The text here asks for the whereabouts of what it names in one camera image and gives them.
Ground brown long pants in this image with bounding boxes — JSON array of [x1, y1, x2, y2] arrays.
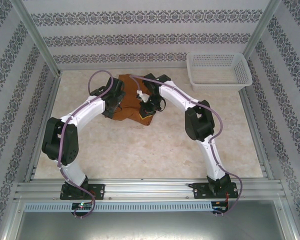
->
[[111, 72, 154, 127]]

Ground white plastic basket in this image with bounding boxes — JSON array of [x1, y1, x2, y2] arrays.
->
[[186, 52, 253, 92]]

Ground grey metal sheet panel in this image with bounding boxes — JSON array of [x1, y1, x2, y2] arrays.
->
[[14, 199, 297, 240]]

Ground aluminium back rail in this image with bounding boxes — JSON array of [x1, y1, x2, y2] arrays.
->
[[56, 63, 191, 73]]

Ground aluminium mounting rail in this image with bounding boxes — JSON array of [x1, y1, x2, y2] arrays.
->
[[14, 177, 286, 201]]

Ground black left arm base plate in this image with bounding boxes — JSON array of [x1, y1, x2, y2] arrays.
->
[[59, 183, 107, 201]]

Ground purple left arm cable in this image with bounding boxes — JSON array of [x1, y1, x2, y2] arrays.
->
[[56, 70, 115, 221]]

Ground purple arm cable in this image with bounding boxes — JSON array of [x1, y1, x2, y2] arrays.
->
[[128, 74, 243, 219], [56, 70, 115, 221]]

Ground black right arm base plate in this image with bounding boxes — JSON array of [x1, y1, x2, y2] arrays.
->
[[192, 181, 241, 200]]

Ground grey slotted cable duct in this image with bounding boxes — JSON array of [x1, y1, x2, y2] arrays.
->
[[23, 200, 214, 212]]

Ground aluminium frame post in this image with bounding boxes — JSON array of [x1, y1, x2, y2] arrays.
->
[[14, 0, 63, 76], [241, 0, 285, 61]]

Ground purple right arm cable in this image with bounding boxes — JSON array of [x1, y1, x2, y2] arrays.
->
[[128, 74, 243, 219]]

